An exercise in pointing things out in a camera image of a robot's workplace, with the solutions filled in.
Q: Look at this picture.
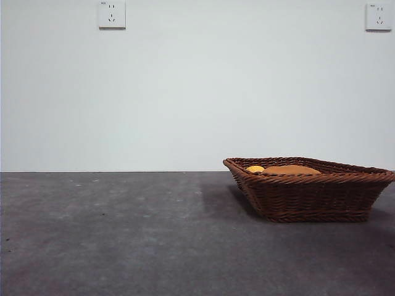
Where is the white wall socket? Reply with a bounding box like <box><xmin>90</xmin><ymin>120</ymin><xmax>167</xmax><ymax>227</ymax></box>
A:
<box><xmin>98</xmin><ymin>0</ymin><xmax>127</xmax><ymax>30</ymax></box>
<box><xmin>365</xmin><ymin>2</ymin><xmax>389</xmax><ymax>32</ymax></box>

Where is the brown wicker basket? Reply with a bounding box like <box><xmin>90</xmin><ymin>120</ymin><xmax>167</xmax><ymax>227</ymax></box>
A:
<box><xmin>222</xmin><ymin>157</ymin><xmax>395</xmax><ymax>223</ymax></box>

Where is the brown potato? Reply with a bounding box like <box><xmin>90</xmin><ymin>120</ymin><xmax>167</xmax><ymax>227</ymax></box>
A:
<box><xmin>261</xmin><ymin>164</ymin><xmax>322</xmax><ymax>176</ymax></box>

